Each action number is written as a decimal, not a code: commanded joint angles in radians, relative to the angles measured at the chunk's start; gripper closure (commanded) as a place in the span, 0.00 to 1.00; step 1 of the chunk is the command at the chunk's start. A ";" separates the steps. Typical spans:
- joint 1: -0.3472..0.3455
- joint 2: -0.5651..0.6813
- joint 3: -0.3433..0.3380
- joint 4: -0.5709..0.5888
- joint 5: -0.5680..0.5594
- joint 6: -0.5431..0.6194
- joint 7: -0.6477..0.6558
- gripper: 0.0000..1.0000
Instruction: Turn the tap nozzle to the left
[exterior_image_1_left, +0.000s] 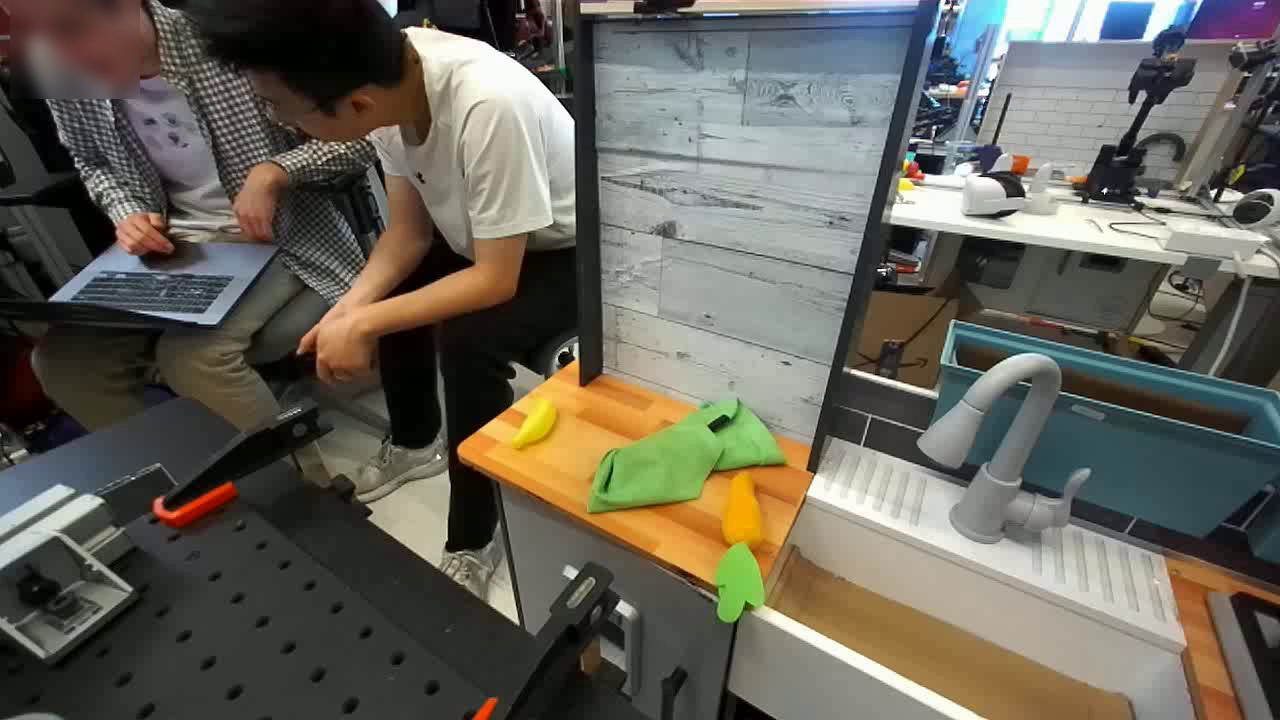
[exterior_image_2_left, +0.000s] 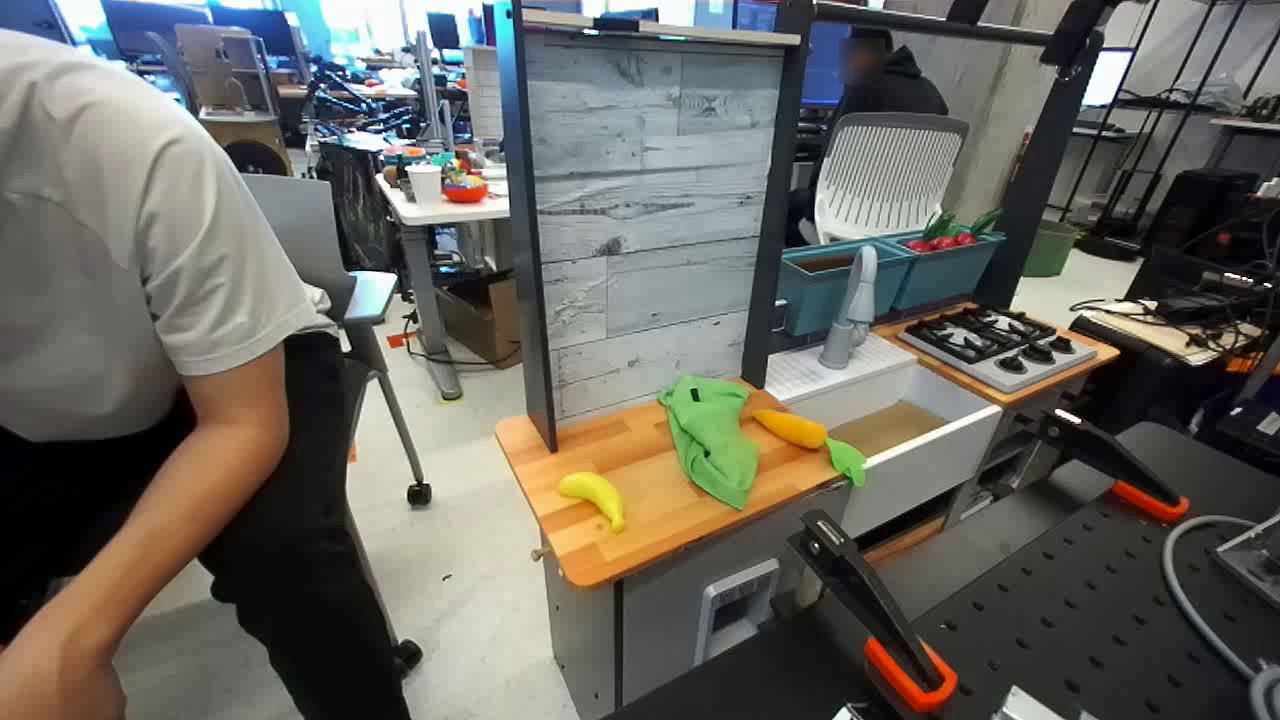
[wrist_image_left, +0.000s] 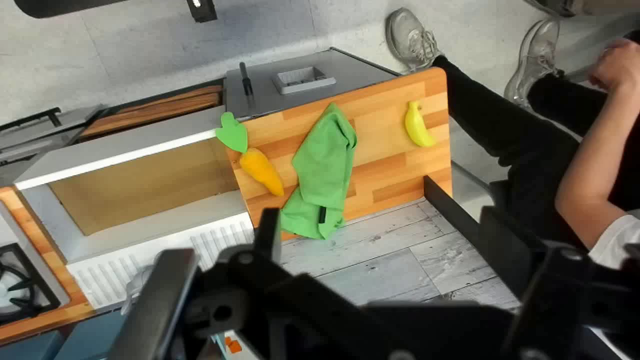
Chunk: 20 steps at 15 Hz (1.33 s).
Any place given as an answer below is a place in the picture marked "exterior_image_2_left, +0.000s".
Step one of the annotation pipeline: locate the hand of person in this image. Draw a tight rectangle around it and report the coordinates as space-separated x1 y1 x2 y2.
0 624 130 720

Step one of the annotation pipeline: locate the grey tap nozzle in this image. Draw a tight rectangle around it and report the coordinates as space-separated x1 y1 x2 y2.
817 239 882 372

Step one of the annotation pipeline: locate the bare forearm of person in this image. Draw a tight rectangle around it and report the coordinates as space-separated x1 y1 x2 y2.
0 347 294 672

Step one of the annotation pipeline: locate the person in white shirt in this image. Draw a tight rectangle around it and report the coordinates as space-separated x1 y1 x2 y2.
0 25 427 720

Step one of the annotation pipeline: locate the grey office chair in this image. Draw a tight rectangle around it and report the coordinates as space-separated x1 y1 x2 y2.
241 173 439 510

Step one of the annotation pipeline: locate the cardboard box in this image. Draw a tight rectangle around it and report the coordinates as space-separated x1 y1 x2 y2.
437 266 527 372

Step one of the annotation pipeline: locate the yellow toy banana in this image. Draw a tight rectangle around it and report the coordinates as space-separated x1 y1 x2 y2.
557 467 628 533

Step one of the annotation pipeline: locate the white desk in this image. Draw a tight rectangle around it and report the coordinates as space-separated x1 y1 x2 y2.
370 164 516 404

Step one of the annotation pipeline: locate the grey cabinet base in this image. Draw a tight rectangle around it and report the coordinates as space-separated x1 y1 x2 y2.
534 485 856 720

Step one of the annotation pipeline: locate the wooden countertop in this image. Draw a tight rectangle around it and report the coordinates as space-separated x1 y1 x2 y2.
490 384 848 591

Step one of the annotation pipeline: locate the white cup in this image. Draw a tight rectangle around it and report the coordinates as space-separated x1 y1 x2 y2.
403 154 445 211

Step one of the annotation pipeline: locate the red bowl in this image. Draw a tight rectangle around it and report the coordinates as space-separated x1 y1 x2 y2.
439 173 490 209

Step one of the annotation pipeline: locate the green cloth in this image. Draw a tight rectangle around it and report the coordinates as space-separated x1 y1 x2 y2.
657 372 767 510

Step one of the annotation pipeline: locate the orange-yellow toy vegetable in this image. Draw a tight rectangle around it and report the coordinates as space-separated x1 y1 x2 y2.
751 404 832 455

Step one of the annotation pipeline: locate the black clamp orange tip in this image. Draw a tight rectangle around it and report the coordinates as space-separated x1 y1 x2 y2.
1038 404 1195 528
787 510 964 720

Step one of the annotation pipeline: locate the small green toy piece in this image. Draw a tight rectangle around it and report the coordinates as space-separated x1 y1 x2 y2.
825 434 872 490

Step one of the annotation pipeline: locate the teal plastic bin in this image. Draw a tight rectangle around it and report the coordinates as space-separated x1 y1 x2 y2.
776 234 912 344
882 228 1008 318

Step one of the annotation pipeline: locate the white toy sink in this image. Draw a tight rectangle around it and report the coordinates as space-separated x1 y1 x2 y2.
763 331 1008 539

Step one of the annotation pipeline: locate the white dish rack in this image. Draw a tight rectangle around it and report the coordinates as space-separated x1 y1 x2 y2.
813 110 972 247

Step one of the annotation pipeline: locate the toy stove with black burners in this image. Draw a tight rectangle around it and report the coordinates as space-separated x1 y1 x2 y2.
901 303 1097 395

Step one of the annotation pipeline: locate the person in black hoodie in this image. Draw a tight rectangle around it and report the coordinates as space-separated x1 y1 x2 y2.
836 25 952 118

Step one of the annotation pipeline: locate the wooden stove counter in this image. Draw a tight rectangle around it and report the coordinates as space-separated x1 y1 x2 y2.
872 300 1122 413

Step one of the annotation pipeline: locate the green bin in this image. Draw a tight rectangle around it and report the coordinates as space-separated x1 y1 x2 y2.
1020 219 1078 279

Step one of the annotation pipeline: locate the white cable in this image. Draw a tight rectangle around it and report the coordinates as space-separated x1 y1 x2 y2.
1157 510 1280 720

